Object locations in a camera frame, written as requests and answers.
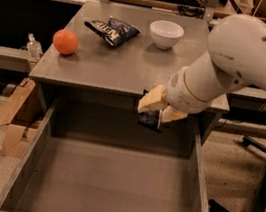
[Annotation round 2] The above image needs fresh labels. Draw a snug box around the clear sanitizer bottle left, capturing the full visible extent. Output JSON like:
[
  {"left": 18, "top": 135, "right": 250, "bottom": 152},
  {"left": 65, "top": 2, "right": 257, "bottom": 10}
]
[{"left": 26, "top": 33, "right": 43, "bottom": 61}]

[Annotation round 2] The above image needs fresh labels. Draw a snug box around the grey cabinet with top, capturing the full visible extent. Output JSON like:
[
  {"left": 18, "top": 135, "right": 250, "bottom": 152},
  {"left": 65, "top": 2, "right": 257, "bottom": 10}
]
[{"left": 22, "top": 0, "right": 245, "bottom": 149}]

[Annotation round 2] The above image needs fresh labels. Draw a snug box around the blue kettle chip bag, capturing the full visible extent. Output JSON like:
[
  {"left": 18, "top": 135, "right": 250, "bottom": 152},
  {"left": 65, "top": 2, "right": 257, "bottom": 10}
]
[{"left": 84, "top": 16, "right": 140, "bottom": 47}]

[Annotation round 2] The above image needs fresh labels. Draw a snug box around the open grey top drawer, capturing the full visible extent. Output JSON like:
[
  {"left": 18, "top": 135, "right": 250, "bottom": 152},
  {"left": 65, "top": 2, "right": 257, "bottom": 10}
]
[{"left": 0, "top": 98, "right": 209, "bottom": 212}]

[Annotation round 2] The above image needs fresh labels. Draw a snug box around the brown cardboard box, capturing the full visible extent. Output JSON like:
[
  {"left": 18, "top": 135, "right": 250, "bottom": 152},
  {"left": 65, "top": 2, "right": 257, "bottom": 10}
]
[{"left": 0, "top": 78, "right": 43, "bottom": 159}]

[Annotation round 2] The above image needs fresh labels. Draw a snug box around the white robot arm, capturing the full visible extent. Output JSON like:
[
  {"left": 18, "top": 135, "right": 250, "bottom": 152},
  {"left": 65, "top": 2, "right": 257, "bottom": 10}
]
[{"left": 138, "top": 14, "right": 266, "bottom": 123}]

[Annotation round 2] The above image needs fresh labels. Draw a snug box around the white ceramic bowl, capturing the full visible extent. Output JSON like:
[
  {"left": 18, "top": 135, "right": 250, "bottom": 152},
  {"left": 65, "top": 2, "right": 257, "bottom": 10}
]
[{"left": 149, "top": 20, "right": 184, "bottom": 50}]

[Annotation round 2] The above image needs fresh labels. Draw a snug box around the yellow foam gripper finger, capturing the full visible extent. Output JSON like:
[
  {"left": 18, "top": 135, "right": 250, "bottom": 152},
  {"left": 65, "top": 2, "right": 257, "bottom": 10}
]
[
  {"left": 137, "top": 84, "right": 167, "bottom": 113},
  {"left": 161, "top": 106, "right": 187, "bottom": 123}
]

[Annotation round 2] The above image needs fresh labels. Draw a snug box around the orange fruit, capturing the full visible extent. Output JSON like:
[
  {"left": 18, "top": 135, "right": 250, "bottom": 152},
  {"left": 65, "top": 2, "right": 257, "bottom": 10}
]
[{"left": 52, "top": 29, "right": 78, "bottom": 56}]

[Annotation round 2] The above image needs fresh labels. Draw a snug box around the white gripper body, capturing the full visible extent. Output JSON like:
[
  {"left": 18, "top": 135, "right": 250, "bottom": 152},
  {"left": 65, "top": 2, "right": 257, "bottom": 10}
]
[{"left": 166, "top": 66, "right": 212, "bottom": 114}]

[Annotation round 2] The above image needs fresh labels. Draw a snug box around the dark blue rxbar wrapper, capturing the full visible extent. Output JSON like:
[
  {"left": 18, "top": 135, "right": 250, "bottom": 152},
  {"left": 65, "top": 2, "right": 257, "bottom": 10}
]
[{"left": 137, "top": 110, "right": 161, "bottom": 133}]

